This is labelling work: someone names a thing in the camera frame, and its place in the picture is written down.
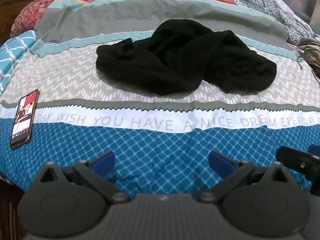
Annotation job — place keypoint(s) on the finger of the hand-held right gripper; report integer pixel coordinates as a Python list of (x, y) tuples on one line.
[(297, 162)]

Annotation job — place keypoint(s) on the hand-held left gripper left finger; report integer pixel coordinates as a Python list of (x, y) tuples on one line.
[(103, 161)]

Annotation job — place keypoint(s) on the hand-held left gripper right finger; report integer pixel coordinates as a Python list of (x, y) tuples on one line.
[(220, 161)]

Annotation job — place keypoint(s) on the black fleece jacket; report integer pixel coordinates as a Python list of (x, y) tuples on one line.
[(180, 55)]

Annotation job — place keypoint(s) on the striped printed blanket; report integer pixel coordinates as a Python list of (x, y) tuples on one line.
[(100, 80)]

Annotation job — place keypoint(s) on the smartphone in dark case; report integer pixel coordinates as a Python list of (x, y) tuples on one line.
[(23, 118)]

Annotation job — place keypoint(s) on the olive cloth pile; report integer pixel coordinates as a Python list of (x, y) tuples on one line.
[(311, 52)]

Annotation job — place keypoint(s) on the cardboard box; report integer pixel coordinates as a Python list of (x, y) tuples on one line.
[(315, 23)]

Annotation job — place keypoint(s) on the teal lattice bedsheet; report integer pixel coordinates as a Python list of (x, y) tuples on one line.
[(15, 52)]

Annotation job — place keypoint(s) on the grey floral blanket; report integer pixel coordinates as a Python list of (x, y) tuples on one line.
[(280, 10)]

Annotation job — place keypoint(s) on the carved wooden headboard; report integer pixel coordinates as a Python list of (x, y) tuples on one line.
[(10, 10)]

